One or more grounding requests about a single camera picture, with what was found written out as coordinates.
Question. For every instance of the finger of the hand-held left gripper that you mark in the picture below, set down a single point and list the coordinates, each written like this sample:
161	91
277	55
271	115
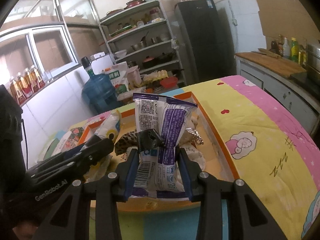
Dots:
75	150
95	152

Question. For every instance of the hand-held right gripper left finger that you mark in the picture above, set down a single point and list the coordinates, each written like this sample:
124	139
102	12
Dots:
131	177

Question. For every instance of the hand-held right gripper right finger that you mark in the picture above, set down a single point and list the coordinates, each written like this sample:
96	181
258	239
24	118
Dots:
186	177

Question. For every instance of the white floral cloth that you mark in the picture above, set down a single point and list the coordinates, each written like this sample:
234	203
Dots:
195	157

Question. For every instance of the yellow white packet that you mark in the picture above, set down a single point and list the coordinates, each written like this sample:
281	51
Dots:
110	125

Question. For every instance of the leopard print cloth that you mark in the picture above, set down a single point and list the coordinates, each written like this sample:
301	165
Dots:
125	140

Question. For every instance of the orange shallow cardboard box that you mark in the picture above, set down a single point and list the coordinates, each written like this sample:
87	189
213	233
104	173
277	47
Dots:
212	140

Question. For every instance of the purple snack packet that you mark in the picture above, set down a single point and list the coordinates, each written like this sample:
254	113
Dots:
172	120

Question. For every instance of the floral tissue pack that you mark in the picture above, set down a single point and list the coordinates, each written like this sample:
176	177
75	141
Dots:
72	137

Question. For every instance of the black clip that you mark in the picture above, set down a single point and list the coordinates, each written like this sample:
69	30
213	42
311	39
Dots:
150	138

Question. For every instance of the silver hair claw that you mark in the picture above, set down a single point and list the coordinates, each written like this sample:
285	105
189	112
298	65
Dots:
196	135

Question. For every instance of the blue water jug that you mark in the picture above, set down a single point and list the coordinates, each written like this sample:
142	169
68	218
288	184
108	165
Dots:
100	92

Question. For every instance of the white flour bag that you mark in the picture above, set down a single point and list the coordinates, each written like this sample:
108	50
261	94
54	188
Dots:
115	77

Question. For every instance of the clear drinking glass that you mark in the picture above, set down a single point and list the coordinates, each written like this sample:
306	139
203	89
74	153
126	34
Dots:
49	76

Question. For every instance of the black water pump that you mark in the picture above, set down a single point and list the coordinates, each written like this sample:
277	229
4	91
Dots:
86	63

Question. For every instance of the colourful printed blanket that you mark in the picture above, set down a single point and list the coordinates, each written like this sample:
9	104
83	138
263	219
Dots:
262	130

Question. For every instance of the red plastic basket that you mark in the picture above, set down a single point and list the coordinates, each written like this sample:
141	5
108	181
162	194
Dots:
169	82

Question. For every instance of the clear bag yellow food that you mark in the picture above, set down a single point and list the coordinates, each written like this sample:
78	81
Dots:
155	76

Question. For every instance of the white bowl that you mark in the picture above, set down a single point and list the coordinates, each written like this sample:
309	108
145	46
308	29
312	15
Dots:
120	54

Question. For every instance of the red cooking pot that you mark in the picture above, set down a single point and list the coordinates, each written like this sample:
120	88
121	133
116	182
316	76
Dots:
149	62

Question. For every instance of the sliding window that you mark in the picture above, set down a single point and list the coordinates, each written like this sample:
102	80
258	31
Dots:
50	45

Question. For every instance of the steel bowl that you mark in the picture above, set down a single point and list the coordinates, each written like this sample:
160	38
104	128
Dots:
138	46

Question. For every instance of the black wok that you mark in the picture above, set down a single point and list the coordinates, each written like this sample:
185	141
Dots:
165	58

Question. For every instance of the green tray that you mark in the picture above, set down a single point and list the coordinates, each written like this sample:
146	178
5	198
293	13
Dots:
121	30

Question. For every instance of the grey counter cabinet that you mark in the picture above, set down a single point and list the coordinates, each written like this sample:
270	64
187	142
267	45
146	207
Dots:
275	87

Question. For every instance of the dark grey fridge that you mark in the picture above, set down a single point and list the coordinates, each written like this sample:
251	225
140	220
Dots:
200	42

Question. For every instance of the wooden cutting board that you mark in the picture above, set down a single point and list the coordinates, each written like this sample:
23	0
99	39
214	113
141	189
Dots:
270	63

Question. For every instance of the grey metal shelf rack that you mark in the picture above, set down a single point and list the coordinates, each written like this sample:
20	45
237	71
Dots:
130	11

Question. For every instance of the red lidded pan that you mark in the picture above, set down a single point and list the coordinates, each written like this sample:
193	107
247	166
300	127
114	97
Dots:
135	3

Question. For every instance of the dark sauce bottle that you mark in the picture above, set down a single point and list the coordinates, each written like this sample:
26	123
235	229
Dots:
276	48

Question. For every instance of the white bottle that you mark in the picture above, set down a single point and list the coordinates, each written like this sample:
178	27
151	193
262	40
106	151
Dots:
286	48

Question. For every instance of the green yellow bottle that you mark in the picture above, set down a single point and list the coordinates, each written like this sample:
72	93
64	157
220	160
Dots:
294	51

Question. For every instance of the steel steamer pot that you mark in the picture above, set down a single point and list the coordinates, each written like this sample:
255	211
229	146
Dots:
313	62

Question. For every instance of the cardboard sheet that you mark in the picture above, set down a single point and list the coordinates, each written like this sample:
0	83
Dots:
282	15

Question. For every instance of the wall socket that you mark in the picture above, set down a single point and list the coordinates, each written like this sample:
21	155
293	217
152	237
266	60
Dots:
234	22

